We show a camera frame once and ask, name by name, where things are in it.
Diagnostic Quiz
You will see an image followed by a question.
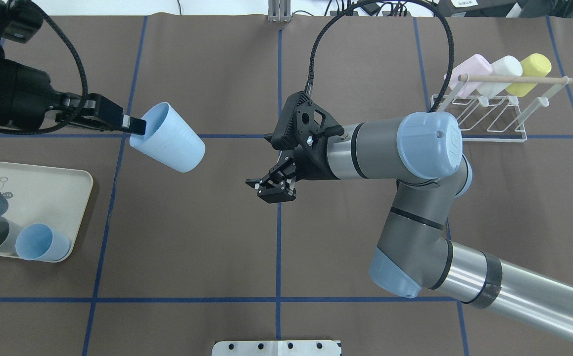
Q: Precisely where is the light blue ikea cup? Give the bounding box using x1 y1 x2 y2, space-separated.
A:
15 223 72 262

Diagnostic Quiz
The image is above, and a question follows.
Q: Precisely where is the black braided left cable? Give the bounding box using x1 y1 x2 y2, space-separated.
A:
0 0 89 136

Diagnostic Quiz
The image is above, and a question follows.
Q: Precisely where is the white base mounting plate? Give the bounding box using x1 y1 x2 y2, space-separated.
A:
211 340 343 356

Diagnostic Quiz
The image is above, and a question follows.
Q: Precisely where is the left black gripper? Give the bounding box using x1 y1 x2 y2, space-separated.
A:
0 58 147 136

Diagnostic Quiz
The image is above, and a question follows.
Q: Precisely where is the black braided right cable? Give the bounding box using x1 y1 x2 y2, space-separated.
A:
304 0 454 114

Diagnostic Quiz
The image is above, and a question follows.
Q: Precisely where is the pink ikea cup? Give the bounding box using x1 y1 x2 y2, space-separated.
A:
448 54 493 99

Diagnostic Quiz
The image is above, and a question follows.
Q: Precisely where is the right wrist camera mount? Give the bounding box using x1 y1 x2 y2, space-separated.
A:
263 91 345 151

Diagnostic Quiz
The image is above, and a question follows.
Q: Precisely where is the black braided cable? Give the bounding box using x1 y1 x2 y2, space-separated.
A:
304 0 454 114
0 0 89 136

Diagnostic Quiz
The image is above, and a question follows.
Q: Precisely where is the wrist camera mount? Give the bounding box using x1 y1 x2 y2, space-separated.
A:
263 91 345 151
0 0 44 58

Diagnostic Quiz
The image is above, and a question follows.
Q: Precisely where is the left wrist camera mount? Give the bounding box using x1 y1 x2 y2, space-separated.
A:
0 0 44 58

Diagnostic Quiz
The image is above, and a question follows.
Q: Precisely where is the aluminium frame post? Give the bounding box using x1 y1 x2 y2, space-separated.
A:
268 0 292 23

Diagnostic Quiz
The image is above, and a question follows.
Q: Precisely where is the white wire cup rack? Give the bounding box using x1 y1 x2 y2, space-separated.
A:
436 74 573 142

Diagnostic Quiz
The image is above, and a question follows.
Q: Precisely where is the yellow ikea cup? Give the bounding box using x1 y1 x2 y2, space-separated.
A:
506 53 552 97

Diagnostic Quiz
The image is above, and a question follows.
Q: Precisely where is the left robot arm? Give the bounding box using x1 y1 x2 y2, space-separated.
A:
0 43 138 243

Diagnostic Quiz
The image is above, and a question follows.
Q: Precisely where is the white ikea cup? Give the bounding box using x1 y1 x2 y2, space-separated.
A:
477 55 523 99

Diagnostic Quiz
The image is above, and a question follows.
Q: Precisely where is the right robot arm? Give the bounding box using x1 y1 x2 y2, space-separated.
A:
230 109 573 356

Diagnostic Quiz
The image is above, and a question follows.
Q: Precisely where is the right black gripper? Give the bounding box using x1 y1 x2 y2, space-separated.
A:
245 143 339 204

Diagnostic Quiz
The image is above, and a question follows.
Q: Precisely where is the cream serving tray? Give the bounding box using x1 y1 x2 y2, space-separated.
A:
0 162 94 263

